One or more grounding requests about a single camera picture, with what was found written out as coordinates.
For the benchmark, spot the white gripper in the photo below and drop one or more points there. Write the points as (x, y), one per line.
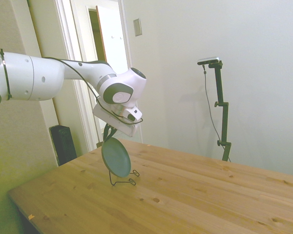
(117, 125)

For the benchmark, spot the dark teal round plate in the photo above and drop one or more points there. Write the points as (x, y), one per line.
(116, 158)

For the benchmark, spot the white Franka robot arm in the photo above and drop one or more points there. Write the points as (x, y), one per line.
(39, 78)

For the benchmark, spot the black floor heater box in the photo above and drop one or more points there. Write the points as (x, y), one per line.
(63, 146)

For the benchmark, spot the white divider panel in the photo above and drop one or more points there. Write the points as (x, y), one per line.
(14, 136)

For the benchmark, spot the white door with wood edge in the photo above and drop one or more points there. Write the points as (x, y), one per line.
(114, 34)

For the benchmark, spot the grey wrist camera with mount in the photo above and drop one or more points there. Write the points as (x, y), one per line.
(117, 116)

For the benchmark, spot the white door frame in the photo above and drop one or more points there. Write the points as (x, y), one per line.
(78, 102)

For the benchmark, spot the grey wall switch plate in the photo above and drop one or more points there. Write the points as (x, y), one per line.
(137, 27)

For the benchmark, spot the black articulated camera stand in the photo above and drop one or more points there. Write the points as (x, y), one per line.
(224, 122)

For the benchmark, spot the grey stereo camera bar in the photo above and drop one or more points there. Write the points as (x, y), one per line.
(208, 60)

